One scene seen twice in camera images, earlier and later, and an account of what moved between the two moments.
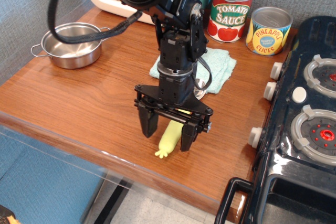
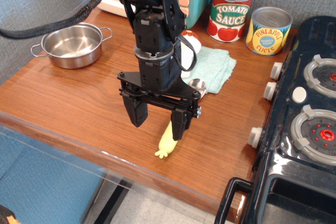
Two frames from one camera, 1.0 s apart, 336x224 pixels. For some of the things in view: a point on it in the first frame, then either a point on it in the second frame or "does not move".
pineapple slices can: [268, 30] does not move
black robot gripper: [175, 97] → [159, 81]
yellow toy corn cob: [174, 127] does not move
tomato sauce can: [231, 4] does not move
